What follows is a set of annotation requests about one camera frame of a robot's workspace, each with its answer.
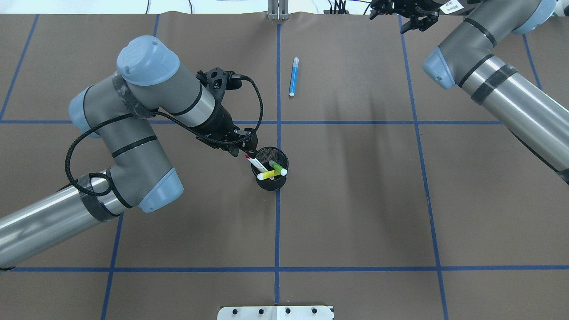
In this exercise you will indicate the green pen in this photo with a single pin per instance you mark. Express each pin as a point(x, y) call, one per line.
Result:
point(280, 170)

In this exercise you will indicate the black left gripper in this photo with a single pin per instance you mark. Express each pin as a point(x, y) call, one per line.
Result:
point(221, 120)

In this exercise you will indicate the blue pen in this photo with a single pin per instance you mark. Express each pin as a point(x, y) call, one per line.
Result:
point(293, 78)

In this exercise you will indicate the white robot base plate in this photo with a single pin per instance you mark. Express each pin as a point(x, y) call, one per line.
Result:
point(299, 312)

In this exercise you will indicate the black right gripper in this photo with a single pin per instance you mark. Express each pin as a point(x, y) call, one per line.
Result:
point(411, 17)

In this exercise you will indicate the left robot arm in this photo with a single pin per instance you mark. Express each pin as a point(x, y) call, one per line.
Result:
point(149, 81)

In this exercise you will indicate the black mesh pen cup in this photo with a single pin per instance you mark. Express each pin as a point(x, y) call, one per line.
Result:
point(270, 168)

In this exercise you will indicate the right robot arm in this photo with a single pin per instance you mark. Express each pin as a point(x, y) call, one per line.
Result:
point(466, 59)

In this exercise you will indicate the yellow pen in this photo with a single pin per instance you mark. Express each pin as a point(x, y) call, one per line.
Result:
point(271, 175)

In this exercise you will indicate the red capped white pen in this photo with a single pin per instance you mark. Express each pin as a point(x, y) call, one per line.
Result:
point(256, 163)

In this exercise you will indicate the brown table mat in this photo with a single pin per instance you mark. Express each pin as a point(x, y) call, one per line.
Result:
point(404, 200)

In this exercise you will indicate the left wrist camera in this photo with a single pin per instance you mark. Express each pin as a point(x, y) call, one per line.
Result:
point(217, 82)

